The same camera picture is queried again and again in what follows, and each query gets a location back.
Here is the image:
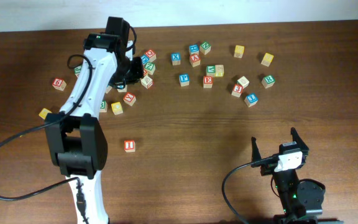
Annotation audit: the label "green V block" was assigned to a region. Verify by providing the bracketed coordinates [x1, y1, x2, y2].
[206, 65, 216, 77]

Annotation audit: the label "red Y block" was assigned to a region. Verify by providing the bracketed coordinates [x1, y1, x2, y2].
[123, 92, 136, 106]

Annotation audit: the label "red A block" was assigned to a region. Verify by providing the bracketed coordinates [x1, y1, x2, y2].
[190, 54, 201, 67]

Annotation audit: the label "green J block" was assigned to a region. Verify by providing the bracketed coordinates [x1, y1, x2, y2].
[74, 65, 82, 77]

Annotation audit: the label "blue D block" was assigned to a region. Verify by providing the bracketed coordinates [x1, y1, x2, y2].
[140, 54, 150, 65]

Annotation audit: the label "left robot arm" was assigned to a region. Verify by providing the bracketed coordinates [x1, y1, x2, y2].
[45, 17, 143, 223]

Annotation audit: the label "blue 5 block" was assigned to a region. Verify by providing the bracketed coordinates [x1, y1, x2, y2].
[117, 86, 127, 93]

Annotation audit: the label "blue L block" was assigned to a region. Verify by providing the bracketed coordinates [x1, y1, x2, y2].
[244, 93, 259, 107]

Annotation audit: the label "red Q block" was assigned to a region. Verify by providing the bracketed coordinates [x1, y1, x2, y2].
[145, 49, 157, 62]

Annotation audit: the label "red I block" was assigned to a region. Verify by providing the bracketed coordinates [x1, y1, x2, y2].
[124, 140, 135, 152]

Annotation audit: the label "green N block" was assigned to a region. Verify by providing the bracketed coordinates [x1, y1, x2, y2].
[200, 41, 211, 55]

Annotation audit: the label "red E block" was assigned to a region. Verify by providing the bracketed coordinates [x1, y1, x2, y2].
[203, 76, 213, 88]

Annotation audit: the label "blue T block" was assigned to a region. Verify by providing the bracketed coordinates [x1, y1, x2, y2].
[105, 85, 112, 94]

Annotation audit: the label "red 6 block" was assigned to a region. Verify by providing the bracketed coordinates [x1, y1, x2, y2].
[52, 78, 67, 91]

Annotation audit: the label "yellow 8 block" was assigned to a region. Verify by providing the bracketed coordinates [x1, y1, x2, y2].
[215, 65, 224, 77]

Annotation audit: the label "blue X block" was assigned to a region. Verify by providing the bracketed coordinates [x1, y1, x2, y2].
[171, 52, 181, 65]

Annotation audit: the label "green Z block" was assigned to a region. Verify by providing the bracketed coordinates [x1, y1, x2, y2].
[144, 62, 156, 75]

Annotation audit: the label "yellow C block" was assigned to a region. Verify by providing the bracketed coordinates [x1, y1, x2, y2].
[111, 102, 123, 115]

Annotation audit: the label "yellow block far left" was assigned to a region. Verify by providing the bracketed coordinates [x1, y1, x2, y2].
[39, 108, 52, 119]

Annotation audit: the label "plain wood red-edged block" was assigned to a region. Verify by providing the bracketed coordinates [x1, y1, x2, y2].
[140, 75, 154, 89]

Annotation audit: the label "yellow block upper middle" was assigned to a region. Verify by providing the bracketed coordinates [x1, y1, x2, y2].
[234, 45, 245, 58]

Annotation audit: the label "blue P block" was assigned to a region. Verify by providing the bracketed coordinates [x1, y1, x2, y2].
[179, 73, 190, 86]

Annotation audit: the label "green R block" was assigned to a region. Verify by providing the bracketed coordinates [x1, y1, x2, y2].
[261, 75, 275, 88]

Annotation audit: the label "red 3 block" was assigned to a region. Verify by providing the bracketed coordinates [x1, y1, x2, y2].
[231, 84, 244, 98]

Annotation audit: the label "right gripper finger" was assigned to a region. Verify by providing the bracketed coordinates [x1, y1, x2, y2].
[290, 127, 309, 154]
[251, 137, 262, 164]

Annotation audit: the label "blue H block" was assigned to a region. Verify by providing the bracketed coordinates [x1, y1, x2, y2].
[188, 44, 200, 55]

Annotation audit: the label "green B block upper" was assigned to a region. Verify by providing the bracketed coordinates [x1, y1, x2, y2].
[100, 101, 108, 113]

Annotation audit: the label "plain wood O block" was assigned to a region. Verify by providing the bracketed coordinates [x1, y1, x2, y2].
[237, 76, 250, 88]

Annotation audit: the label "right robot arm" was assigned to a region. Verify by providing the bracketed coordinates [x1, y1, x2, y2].
[251, 128, 326, 223]

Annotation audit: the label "yellow block upper right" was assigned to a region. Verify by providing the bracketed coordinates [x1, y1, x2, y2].
[261, 53, 274, 67]

